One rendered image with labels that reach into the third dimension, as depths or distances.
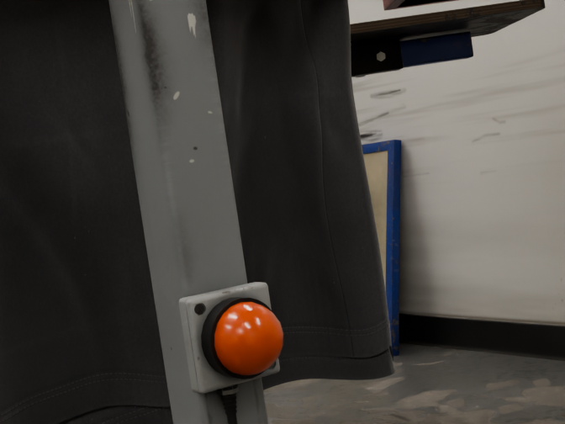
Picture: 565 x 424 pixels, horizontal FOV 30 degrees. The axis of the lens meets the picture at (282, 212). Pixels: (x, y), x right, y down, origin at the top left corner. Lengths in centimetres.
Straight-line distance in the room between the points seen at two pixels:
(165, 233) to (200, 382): 8
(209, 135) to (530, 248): 282
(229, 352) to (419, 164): 316
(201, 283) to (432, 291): 319
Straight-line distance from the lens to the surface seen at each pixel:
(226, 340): 53
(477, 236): 351
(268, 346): 53
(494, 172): 341
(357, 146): 98
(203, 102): 57
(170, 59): 56
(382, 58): 204
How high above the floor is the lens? 74
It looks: 3 degrees down
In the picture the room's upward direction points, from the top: 8 degrees counter-clockwise
